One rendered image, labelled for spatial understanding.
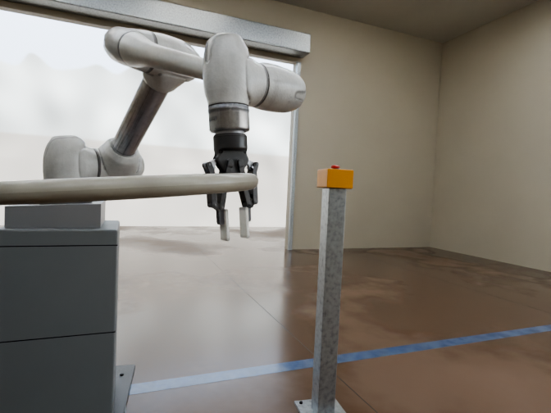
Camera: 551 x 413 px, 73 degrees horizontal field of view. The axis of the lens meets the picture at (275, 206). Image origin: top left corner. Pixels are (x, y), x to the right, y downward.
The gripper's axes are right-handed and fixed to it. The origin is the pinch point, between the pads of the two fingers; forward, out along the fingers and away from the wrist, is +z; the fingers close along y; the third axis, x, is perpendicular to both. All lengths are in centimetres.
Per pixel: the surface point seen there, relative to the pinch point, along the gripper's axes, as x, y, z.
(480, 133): -222, -631, -79
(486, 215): -207, -614, 60
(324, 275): -40, -66, 31
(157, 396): -96, -11, 87
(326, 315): -39, -67, 48
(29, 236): -86, 33, 6
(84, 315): -82, 19, 38
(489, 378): -17, -167, 103
